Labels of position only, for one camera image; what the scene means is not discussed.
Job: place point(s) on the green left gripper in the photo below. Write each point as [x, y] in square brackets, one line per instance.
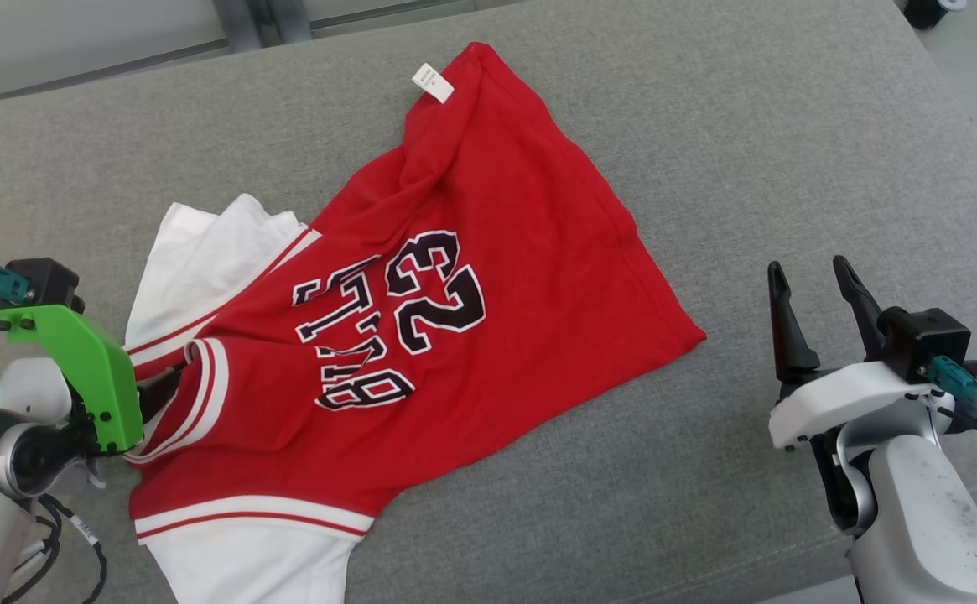
[98, 377]

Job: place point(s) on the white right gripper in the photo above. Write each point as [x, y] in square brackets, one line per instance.
[840, 398]

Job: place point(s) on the red white basketball jersey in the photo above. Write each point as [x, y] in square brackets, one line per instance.
[496, 294]

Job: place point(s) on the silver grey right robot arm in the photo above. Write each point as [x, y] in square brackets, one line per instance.
[924, 520]

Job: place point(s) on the grey fabric sofa cushion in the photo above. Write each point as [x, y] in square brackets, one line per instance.
[790, 151]

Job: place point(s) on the black caster wheel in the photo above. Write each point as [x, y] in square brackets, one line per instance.
[928, 10]

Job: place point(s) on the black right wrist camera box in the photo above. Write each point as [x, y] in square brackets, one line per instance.
[924, 340]

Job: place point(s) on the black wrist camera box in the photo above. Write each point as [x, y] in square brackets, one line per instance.
[48, 281]
[924, 340]

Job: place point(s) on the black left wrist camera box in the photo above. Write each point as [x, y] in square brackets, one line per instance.
[48, 281]

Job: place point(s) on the grey metal partition post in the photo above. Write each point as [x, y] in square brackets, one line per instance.
[291, 17]
[241, 21]

